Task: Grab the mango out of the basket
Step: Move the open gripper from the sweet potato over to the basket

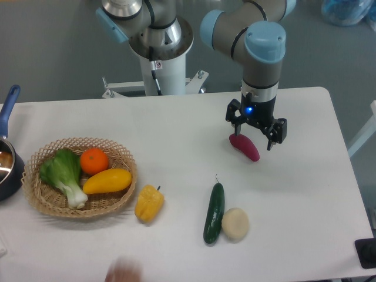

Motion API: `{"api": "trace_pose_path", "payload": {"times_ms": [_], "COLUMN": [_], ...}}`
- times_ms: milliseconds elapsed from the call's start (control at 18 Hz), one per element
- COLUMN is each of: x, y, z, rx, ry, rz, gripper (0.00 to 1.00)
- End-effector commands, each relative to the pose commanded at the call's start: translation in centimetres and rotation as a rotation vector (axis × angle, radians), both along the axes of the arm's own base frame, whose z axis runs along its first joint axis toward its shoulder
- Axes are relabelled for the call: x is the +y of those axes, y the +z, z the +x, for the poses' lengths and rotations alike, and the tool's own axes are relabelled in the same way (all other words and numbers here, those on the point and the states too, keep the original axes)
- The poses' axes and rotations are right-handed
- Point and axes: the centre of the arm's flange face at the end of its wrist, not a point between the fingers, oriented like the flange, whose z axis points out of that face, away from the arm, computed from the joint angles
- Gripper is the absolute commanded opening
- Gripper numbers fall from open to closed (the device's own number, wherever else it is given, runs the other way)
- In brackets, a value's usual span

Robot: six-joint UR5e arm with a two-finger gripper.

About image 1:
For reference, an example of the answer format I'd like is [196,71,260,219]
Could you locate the yellow bell pepper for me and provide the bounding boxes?
[135,185,165,223]

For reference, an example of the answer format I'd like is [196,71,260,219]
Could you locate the green bok choy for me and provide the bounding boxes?
[39,149,88,209]

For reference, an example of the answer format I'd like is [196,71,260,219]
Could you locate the purple sweet potato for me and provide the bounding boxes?
[229,134,260,162]

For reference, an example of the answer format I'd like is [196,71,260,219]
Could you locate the blurred human hand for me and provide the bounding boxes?
[105,258,142,282]

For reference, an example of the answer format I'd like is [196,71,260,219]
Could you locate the dark blue saucepan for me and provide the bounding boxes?
[1,85,24,201]

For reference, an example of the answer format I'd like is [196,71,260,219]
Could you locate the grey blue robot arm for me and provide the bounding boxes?
[96,1,296,146]

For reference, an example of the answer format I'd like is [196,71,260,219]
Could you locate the woven wicker basket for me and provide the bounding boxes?
[21,137,137,219]

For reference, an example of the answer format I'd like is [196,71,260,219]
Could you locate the black device at edge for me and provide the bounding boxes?
[354,238,376,269]

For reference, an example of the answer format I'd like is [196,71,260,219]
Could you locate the white frame at right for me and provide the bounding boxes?
[347,101,375,158]

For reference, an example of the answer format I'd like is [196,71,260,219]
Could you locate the blue plastic bag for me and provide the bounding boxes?
[321,0,375,31]

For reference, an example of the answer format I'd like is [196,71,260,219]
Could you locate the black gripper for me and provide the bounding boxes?
[225,92,287,150]

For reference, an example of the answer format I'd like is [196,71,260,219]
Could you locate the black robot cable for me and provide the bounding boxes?
[148,46,163,96]

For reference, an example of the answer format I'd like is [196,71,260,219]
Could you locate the orange fruit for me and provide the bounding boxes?
[80,147,109,176]

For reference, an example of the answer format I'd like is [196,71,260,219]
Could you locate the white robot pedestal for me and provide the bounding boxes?
[102,16,209,98]

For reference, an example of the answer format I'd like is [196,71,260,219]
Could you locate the yellow mango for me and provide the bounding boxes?
[83,169,132,194]

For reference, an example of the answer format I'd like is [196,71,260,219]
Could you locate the beige round bun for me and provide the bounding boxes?
[221,207,250,241]

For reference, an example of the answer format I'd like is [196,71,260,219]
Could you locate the green cucumber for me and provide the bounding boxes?
[203,175,225,245]

